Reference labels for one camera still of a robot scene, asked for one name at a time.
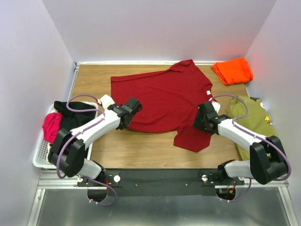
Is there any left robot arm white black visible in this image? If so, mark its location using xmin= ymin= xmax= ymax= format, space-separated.
xmin=48 ymin=95 xmax=143 ymax=186

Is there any dark red t shirt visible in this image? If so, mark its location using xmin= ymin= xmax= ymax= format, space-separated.
xmin=111 ymin=60 xmax=213 ymax=152

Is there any olive green t shirt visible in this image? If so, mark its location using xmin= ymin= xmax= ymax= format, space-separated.
xmin=227 ymin=95 xmax=279 ymax=161

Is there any folded orange t shirt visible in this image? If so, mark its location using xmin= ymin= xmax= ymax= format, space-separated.
xmin=212 ymin=57 xmax=253 ymax=85

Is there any pink garment in basket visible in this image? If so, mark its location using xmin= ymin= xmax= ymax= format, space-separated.
xmin=42 ymin=113 xmax=62 ymax=144

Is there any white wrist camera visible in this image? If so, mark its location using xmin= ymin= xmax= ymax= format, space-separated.
xmin=96 ymin=95 xmax=115 ymax=110
xmin=210 ymin=98 xmax=221 ymax=113

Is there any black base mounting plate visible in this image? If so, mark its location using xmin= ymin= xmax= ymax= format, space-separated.
xmin=77 ymin=167 xmax=245 ymax=198

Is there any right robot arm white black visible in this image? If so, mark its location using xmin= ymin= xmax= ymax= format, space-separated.
xmin=193 ymin=101 xmax=292 ymax=185

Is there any black garment in basket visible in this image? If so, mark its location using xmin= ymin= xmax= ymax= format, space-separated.
xmin=48 ymin=100 xmax=98 ymax=163

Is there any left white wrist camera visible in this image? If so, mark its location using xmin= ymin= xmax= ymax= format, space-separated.
xmin=96 ymin=95 xmax=115 ymax=110

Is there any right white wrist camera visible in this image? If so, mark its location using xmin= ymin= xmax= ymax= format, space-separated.
xmin=210 ymin=98 xmax=221 ymax=113

